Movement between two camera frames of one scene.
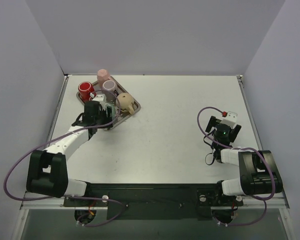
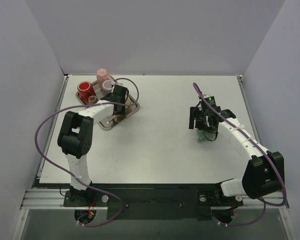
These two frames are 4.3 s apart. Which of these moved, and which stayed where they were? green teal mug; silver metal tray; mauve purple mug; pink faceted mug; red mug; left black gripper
Moved: green teal mug; left black gripper
Stayed: pink faceted mug; silver metal tray; mauve purple mug; red mug
